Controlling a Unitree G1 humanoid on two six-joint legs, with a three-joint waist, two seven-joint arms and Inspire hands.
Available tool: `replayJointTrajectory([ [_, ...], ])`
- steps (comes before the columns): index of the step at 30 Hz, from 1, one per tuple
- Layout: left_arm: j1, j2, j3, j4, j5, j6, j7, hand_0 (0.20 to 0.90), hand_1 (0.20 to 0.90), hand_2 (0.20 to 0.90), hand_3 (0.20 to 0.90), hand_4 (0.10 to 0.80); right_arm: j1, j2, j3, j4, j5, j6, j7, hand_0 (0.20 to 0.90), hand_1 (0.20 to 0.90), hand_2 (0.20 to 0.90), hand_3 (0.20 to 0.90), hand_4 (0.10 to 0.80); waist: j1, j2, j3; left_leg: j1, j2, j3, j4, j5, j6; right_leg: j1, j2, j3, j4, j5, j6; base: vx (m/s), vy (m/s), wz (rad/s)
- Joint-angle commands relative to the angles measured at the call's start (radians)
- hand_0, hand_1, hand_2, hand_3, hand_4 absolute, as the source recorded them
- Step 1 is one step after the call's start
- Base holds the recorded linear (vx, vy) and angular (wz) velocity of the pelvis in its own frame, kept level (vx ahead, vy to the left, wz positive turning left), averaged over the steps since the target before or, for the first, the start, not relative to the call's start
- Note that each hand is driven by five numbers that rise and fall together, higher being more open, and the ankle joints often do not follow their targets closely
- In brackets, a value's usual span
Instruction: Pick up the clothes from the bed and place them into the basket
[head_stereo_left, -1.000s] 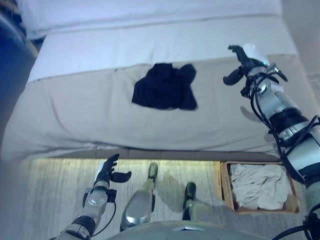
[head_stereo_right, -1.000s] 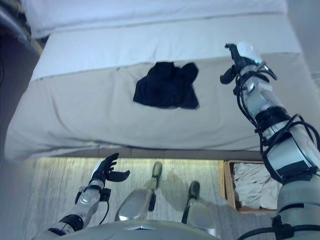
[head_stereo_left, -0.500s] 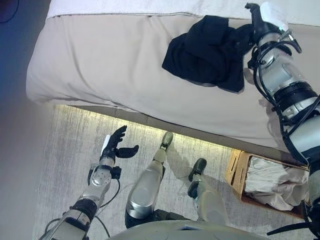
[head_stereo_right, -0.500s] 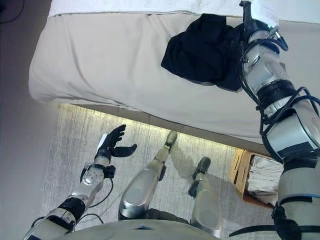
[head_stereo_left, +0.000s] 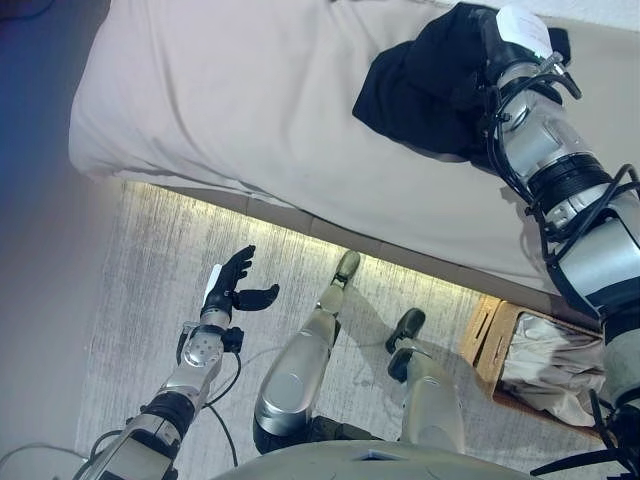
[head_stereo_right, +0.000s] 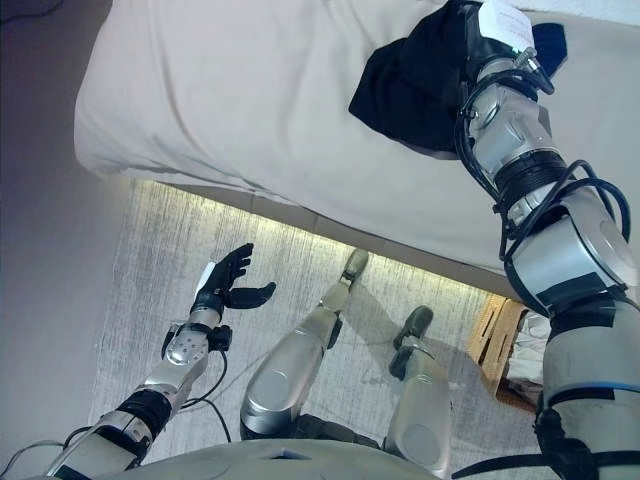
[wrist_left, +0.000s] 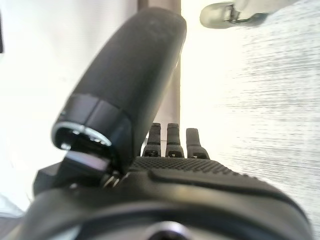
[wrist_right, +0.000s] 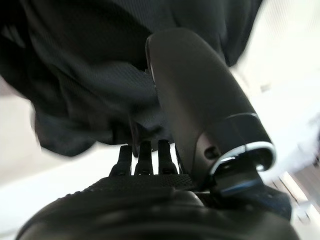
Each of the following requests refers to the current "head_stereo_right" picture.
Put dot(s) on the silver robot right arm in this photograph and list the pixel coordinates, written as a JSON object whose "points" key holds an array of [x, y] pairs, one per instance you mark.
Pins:
{"points": [[510, 135]]}

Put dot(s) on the silver robot left leg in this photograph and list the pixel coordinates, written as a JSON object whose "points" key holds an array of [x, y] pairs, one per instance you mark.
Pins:
{"points": [[290, 365]]}

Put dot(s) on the silver robot right leg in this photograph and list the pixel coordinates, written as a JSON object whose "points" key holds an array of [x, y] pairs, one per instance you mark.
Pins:
{"points": [[420, 400]]}

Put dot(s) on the brown wicker basket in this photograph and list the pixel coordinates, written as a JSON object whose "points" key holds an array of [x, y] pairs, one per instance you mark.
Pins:
{"points": [[492, 340]]}

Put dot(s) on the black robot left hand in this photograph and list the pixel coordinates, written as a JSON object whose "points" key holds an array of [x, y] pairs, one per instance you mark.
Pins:
{"points": [[225, 275]]}

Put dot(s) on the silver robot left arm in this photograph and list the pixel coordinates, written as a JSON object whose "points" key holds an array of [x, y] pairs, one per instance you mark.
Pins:
{"points": [[185, 350]]}

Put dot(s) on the beige garment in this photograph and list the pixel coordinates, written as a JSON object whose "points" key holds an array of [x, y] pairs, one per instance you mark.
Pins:
{"points": [[530, 350]]}

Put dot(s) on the silver robot leg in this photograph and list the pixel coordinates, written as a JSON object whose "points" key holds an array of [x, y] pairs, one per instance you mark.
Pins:
{"points": [[420, 400], [290, 365]]}

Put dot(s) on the black garment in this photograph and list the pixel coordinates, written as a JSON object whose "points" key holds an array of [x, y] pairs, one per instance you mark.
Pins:
{"points": [[410, 85]]}

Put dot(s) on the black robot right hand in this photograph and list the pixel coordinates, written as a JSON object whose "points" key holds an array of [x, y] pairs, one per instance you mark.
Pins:
{"points": [[502, 25]]}

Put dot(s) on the bed with beige cover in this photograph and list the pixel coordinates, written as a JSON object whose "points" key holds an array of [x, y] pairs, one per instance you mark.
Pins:
{"points": [[225, 100]]}

